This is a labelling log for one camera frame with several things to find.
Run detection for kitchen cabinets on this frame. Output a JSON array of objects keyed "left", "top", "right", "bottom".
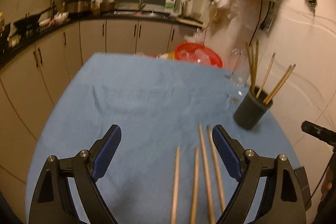
[{"left": 0, "top": 18, "right": 200, "bottom": 214}]

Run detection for person right hand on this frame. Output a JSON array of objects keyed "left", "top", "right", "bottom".
[{"left": 321, "top": 173, "right": 333, "bottom": 196}]

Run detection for black utensil holder cup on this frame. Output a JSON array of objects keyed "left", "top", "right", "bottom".
[{"left": 233, "top": 90, "right": 273, "bottom": 130}]

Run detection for clear glass pitcher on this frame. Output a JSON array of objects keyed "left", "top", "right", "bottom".
[{"left": 226, "top": 49, "right": 250, "bottom": 86}]

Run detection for blue towel table cover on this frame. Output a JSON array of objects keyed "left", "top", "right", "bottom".
[{"left": 25, "top": 53, "right": 299, "bottom": 223}]

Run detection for red plastic basket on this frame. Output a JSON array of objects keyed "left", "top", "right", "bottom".
[{"left": 174, "top": 42, "right": 223, "bottom": 68}]

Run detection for cooking pot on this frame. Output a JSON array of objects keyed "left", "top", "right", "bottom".
[{"left": 100, "top": 0, "right": 116, "bottom": 13}]

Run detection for green detergent bottle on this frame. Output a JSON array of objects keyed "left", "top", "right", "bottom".
[{"left": 165, "top": 0, "right": 176, "bottom": 10}]

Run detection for black cable on wall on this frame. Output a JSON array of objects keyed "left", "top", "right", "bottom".
[{"left": 248, "top": 0, "right": 264, "bottom": 49}]

